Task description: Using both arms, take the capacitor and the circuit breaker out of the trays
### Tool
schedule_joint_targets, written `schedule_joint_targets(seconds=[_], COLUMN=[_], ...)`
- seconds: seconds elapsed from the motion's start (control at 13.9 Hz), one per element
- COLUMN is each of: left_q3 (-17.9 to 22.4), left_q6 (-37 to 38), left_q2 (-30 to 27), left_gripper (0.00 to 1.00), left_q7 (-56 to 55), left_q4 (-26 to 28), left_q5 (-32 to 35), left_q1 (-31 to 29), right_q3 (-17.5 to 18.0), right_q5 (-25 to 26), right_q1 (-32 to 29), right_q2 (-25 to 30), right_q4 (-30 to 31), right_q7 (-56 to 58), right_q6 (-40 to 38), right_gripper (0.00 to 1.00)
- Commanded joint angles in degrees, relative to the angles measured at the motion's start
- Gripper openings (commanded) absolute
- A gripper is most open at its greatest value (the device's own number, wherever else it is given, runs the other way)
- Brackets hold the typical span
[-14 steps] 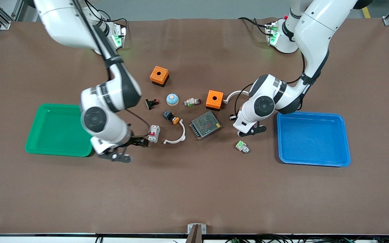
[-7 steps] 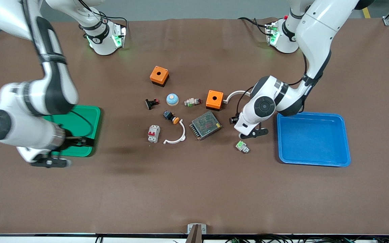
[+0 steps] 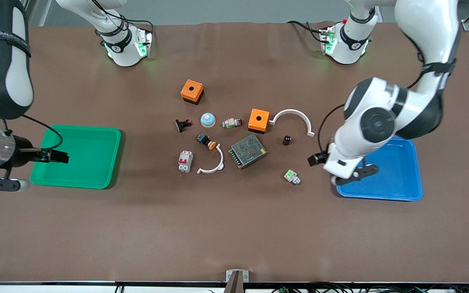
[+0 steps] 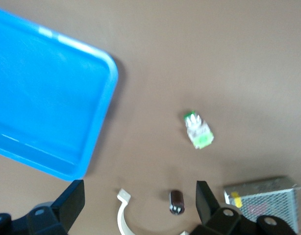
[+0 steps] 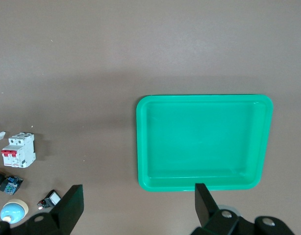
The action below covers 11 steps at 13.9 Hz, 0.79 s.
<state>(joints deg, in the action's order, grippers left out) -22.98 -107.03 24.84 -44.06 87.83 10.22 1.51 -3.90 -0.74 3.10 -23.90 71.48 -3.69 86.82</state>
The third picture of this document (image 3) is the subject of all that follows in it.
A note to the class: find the blue round dome button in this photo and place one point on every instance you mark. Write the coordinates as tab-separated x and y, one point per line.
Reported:
208	120

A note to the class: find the green plastic tray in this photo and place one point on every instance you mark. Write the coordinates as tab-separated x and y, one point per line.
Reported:
92	162

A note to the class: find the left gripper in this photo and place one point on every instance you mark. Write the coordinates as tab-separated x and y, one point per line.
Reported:
316	159

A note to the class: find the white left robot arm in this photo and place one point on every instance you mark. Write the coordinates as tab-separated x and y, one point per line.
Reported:
421	24

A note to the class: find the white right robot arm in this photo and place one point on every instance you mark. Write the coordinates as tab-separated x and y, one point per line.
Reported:
122	53

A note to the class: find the large white arc bracket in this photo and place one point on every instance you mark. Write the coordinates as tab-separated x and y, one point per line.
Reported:
291	111

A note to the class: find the black cylindrical capacitor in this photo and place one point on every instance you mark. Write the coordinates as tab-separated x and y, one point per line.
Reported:
287	141

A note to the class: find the black orange push button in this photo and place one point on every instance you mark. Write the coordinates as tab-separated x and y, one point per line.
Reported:
204	139

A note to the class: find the white red circuit breaker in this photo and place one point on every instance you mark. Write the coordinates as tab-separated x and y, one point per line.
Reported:
185	160

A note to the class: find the metal mesh power supply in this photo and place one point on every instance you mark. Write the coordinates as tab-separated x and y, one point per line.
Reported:
247	151

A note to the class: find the grey metal table bracket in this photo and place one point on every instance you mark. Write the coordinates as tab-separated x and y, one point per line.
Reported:
229	276

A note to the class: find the small white arc bracket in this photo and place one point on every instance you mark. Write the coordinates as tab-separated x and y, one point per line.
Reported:
221	160

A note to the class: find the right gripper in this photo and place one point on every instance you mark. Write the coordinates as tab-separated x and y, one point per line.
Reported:
20	152

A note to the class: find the green white contact block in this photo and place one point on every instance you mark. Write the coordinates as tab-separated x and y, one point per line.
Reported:
290	176

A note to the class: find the orange black button box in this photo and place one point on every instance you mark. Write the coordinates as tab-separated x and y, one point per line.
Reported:
253	122
185	92

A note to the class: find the black red switch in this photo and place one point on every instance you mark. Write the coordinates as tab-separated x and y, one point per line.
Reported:
179	125

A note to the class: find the blue plastic tray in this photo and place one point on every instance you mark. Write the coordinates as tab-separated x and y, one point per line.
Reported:
397	179

